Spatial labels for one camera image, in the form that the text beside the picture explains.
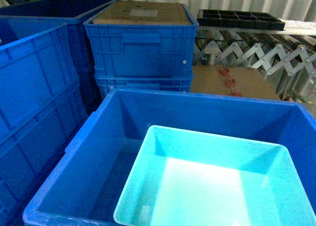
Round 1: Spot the light turquoise plastic bin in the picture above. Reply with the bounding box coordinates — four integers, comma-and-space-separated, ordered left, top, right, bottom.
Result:
113, 126, 316, 226

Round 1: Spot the blue crate under cardboard crate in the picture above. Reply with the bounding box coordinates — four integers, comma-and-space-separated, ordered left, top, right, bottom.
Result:
95, 75, 193, 99

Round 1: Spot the blue crate with cardboard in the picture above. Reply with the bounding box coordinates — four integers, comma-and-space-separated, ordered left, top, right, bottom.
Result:
84, 3, 198, 78

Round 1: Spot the brown cardboard box red print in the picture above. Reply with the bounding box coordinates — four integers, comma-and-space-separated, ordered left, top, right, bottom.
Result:
190, 65, 280, 100

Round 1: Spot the cardboard box inside crate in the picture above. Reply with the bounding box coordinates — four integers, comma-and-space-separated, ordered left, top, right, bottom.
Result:
92, 0, 191, 25

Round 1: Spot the large blue open tote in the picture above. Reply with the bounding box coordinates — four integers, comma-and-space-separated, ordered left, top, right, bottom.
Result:
23, 89, 316, 226

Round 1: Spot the blue crate at left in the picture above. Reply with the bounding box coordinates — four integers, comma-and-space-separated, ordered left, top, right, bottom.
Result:
0, 24, 87, 225

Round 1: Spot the black compartment tray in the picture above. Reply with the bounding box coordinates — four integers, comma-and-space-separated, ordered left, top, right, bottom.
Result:
197, 9, 285, 31

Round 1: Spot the expandable roller conveyor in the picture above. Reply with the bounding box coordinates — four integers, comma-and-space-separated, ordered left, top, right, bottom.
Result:
194, 27, 316, 104

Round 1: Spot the dark blue crate rear left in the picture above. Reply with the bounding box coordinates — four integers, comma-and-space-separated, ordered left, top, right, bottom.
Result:
0, 0, 113, 114

